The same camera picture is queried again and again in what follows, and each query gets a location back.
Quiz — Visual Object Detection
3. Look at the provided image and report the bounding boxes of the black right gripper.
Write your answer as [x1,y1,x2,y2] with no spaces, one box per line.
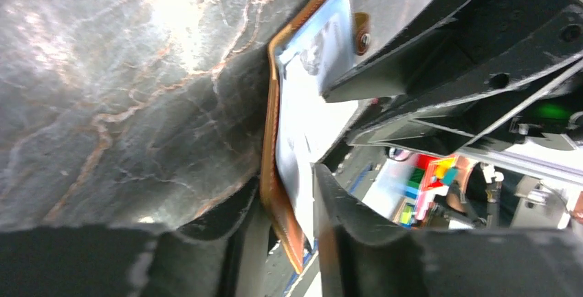
[349,60,582,156]

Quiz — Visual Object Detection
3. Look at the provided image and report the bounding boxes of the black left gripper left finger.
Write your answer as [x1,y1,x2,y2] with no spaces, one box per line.
[175,179,270,296]

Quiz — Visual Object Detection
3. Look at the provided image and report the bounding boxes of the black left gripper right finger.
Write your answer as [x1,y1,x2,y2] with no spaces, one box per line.
[313,164,415,296]

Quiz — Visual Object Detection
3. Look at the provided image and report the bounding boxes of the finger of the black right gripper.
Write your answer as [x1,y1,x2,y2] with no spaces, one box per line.
[324,0,582,103]

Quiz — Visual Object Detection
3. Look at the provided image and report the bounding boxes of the brown leather card holder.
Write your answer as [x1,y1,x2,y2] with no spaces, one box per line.
[260,0,370,273]

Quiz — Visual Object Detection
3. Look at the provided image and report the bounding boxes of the silver VIP credit card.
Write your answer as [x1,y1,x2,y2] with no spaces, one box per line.
[276,0,358,243]

